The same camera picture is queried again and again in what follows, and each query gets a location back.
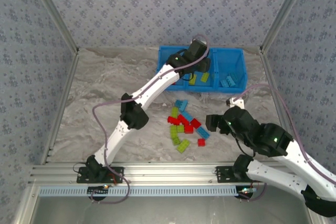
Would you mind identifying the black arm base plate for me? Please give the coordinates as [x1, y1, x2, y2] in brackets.
[215, 166, 265, 184]
[76, 166, 124, 184]

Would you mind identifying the small black controller board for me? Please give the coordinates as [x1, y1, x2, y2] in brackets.
[87, 184, 110, 201]
[237, 186, 257, 200]

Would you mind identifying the blue plastic bin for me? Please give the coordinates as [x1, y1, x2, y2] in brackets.
[185, 47, 218, 93]
[156, 45, 188, 91]
[214, 48, 248, 93]

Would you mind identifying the aluminium frame leg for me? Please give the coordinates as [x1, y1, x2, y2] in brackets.
[15, 184, 40, 224]

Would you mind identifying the aluminium front rail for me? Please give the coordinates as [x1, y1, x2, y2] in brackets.
[27, 162, 315, 185]

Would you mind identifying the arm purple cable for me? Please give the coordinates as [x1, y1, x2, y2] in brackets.
[90, 34, 211, 205]
[235, 83, 336, 202]

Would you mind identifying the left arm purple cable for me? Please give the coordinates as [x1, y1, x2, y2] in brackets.
[90, 34, 211, 205]

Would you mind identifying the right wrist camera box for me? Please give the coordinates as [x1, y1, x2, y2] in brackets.
[226, 97, 245, 109]

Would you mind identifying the aluminium side rail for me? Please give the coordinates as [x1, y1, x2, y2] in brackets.
[40, 48, 81, 166]
[259, 48, 300, 163]

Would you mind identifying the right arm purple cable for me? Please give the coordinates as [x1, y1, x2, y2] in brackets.
[235, 83, 336, 202]

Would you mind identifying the thin black cable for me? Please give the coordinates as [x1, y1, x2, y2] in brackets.
[235, 132, 255, 158]

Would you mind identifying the aluminium upright post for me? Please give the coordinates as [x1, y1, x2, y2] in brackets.
[26, 0, 79, 51]
[260, 0, 314, 51]

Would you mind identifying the grey slotted cable duct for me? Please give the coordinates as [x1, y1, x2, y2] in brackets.
[38, 185, 239, 198]

